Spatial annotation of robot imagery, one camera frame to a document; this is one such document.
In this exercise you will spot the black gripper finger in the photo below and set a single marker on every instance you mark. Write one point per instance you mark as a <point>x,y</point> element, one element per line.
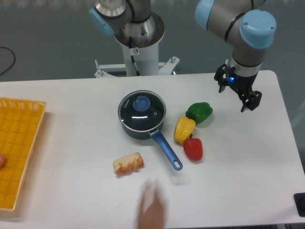
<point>251,100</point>
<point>222,75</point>

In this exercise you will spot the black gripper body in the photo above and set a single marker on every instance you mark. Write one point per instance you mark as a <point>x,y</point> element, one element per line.
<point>241,79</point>

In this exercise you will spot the glass lid blue knob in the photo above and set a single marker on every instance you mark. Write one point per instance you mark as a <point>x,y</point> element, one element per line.
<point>142,111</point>

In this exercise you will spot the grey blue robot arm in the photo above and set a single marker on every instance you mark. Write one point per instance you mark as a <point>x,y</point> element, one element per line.
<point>238,22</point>

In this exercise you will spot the blurred human hand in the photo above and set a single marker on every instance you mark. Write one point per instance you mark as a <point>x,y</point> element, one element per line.
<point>152,207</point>

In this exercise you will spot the green bell pepper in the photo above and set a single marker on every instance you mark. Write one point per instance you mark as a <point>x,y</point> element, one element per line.
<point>199,112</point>

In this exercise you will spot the yellow bell pepper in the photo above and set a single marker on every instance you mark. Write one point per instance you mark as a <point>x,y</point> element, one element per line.
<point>183,129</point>

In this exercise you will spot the red bell pepper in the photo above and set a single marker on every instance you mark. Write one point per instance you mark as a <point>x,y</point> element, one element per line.
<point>193,148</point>

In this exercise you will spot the black device at table edge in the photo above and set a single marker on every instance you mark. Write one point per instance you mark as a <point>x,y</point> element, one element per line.
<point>300,203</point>

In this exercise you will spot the toasted bread piece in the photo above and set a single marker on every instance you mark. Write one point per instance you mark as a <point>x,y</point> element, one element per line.
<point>128,163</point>

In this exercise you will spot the yellow plastic basket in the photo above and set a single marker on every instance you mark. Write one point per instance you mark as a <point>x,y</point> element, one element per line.
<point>20,121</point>

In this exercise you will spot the pinkish object in basket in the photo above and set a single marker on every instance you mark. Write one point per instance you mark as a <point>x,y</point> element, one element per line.
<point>2,160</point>

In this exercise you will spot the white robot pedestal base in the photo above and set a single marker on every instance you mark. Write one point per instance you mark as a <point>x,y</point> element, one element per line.
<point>140,48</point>

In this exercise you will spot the dark pot blue handle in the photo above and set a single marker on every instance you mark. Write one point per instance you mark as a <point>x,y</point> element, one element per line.
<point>158,137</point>

